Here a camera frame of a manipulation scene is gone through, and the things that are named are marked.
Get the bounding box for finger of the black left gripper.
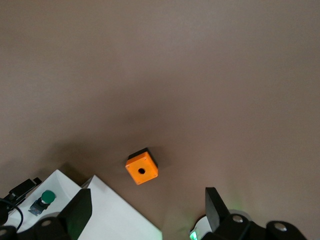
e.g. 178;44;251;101
26;176;43;188
8;179;36;201

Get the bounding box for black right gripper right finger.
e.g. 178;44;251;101
203;186;253;240

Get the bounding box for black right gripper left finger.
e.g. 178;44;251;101
33;188;93;240

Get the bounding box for green push button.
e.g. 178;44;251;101
28;189;57;217

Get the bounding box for brown table mat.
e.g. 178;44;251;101
0;0;320;240

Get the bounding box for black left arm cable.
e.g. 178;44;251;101
0;197;24;235

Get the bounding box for orange button enclosure box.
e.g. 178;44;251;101
124;147;160;186

